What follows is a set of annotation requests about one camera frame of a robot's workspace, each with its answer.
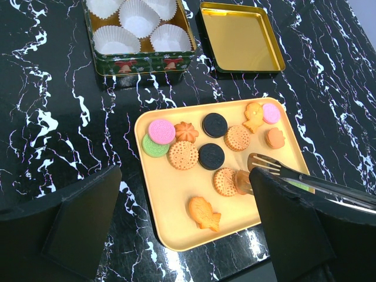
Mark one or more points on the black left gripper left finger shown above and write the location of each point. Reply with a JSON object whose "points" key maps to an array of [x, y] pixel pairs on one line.
{"points": [[60, 236]]}

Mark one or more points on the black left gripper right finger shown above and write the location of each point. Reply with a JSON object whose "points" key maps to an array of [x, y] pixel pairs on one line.
{"points": [[311, 238]]}

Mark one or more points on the metal tongs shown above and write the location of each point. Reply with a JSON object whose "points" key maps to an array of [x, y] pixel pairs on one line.
{"points": [[358, 200]]}

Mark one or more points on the orange swirl cookie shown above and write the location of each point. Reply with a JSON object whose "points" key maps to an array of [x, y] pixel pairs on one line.
{"points": [[242, 182]]}

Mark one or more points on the tan round biscuit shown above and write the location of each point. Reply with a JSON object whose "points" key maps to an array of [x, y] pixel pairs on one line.
{"points": [[183, 155], [237, 138], [223, 182]]}

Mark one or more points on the orange fish cookie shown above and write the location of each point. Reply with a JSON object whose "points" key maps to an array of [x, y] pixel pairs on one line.
{"points": [[202, 213]]}

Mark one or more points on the black sandwich cookie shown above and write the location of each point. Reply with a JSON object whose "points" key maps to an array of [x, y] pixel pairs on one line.
{"points": [[211, 156], [214, 125]]}

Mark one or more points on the green sandwich cookie right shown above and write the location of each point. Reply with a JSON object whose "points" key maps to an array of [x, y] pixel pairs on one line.
{"points": [[299, 185]]}

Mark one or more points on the green sandwich cookie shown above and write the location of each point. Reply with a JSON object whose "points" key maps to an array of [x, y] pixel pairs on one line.
{"points": [[299, 185], [154, 149]]}

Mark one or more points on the orange shell cookie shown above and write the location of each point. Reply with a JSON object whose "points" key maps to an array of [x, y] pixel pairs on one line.
{"points": [[275, 138]]}

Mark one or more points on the green sandwich cookie left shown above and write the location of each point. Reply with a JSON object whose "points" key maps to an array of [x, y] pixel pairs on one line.
{"points": [[154, 149]]}

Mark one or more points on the pink sandwich cookie right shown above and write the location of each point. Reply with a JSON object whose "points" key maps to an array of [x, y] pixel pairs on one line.
{"points": [[271, 113]]}

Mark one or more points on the pink sandwich cookie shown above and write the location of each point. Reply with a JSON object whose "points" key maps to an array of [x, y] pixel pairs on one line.
{"points": [[161, 131], [271, 113]]}

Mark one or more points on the yellow chick cookie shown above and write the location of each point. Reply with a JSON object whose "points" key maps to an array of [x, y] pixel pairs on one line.
{"points": [[254, 114]]}

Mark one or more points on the pink sandwich cookie left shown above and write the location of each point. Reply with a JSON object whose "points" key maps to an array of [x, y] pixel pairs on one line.
{"points": [[161, 131]]}

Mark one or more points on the yellow plastic tray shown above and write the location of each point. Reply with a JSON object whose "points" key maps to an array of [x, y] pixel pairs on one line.
{"points": [[170, 190]]}

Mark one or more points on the orange flower cookie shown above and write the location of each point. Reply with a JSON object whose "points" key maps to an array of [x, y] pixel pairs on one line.
{"points": [[185, 132]]}

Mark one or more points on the white paper cup front-left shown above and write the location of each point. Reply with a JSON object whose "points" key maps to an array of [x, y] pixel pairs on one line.
{"points": [[111, 40]]}

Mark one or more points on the green christmas cookie tin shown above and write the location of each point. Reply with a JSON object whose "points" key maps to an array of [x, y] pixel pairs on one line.
{"points": [[145, 61]]}

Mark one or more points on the gold tin lid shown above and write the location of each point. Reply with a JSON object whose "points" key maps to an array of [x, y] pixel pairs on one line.
{"points": [[241, 38]]}

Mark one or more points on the white paper cup front-right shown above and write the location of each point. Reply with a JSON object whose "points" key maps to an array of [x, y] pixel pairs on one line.
{"points": [[170, 38]]}

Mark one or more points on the white paper cup back-left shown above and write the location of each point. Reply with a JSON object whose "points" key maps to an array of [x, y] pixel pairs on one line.
{"points": [[103, 8]]}

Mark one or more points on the white paper cup centre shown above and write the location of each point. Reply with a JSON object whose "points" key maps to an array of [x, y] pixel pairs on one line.
{"points": [[138, 18]]}

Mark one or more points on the white paper cup back-right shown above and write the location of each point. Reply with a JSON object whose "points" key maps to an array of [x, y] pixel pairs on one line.
{"points": [[166, 9]]}

